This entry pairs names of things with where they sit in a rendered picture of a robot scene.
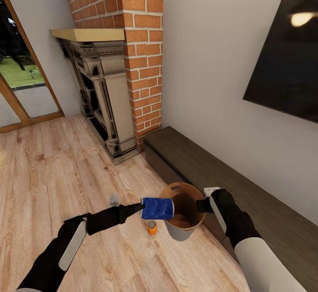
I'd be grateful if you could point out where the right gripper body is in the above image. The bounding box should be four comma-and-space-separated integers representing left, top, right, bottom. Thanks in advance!
196, 198, 214, 213

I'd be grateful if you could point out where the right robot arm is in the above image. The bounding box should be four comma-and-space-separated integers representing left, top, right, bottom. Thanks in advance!
196, 187, 307, 292

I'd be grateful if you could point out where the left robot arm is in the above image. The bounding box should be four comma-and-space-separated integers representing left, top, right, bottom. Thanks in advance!
15, 193, 145, 292

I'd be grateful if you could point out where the trash can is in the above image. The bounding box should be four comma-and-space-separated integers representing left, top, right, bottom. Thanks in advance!
159, 182, 205, 241

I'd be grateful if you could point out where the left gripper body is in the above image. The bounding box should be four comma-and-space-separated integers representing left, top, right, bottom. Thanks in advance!
99, 204, 126, 231

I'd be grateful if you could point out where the can of soda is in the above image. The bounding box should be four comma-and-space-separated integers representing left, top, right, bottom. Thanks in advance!
148, 220, 157, 235
139, 197, 174, 220

